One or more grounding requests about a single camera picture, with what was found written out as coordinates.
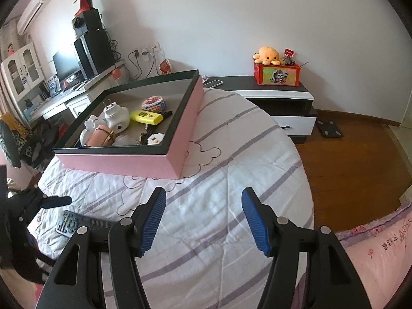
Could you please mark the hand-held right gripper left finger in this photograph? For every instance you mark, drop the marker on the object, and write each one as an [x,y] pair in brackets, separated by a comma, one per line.
[154,222]

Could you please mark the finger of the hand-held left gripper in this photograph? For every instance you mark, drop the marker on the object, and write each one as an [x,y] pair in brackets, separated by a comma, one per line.
[56,201]
[41,256]

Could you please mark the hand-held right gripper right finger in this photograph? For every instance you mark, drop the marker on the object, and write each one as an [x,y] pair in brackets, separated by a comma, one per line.
[257,222]

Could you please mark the remote control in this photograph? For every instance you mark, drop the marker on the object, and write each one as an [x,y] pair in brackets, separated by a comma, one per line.
[83,223]

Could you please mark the pink box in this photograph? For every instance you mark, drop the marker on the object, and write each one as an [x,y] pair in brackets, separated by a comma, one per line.
[128,164]

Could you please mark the rose gold cup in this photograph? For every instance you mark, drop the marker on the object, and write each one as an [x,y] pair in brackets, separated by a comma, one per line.
[101,136]

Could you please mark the black hair clip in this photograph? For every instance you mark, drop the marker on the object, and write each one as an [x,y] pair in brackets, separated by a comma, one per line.
[146,133]

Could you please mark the white plug adapter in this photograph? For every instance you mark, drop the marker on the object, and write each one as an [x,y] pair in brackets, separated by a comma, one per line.
[116,117]

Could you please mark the yellow highlighter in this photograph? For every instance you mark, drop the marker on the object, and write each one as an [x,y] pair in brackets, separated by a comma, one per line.
[146,117]

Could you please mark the small black object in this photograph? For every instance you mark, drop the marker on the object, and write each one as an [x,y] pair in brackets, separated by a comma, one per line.
[166,114]

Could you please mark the white striped quilt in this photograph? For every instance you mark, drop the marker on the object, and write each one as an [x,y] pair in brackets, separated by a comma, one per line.
[225,154]

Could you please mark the yellow cloth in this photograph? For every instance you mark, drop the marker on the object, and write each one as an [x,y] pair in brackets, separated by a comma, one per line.
[14,124]

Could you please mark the teal flat box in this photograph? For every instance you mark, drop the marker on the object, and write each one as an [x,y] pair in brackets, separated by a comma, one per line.
[32,109]

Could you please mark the white desk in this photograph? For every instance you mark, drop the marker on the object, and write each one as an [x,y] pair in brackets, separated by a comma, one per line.
[58,104]

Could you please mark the blue white box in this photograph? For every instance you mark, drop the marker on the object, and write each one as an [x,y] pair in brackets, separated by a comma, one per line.
[54,85]

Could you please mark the black bathroom scale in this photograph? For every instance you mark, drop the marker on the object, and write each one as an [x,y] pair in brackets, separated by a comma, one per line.
[329,128]

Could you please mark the pink printed fabric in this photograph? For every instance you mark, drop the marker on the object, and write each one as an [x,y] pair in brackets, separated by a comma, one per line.
[379,257]

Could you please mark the black computer monitor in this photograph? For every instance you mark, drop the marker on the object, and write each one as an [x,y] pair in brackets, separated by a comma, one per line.
[66,64]

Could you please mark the white glass-door cabinet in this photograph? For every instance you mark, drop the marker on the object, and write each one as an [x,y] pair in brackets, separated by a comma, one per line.
[22,67]

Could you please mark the black white low cabinet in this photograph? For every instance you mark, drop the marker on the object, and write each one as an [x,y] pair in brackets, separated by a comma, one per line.
[276,85]

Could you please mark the bottle with orange cap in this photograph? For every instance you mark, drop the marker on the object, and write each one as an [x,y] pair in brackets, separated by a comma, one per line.
[116,75]

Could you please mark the red storage box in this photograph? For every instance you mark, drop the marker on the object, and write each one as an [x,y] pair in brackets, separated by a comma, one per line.
[276,75]

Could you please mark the black computer tower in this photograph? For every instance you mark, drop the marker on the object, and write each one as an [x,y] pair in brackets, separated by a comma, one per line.
[95,53]

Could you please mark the orange white packet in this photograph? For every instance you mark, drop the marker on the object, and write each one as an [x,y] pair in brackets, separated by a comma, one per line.
[165,67]

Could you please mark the small doll figure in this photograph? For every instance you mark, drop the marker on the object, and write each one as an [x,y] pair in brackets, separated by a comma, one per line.
[11,49]

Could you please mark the yellow octopus plush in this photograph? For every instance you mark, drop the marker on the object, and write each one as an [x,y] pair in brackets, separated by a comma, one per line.
[267,54]

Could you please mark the small red card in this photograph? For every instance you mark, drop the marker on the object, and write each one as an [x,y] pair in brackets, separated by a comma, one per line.
[289,54]

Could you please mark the black speaker box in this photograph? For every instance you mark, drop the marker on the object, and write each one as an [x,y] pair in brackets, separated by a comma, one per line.
[88,22]

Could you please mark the white air conditioner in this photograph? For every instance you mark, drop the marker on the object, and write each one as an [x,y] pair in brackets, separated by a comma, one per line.
[33,8]

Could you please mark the red cardboard box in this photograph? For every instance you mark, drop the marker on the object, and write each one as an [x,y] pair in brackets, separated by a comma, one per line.
[84,4]

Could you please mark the white wall socket panel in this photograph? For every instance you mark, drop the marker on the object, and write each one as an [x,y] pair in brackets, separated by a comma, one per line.
[149,49]

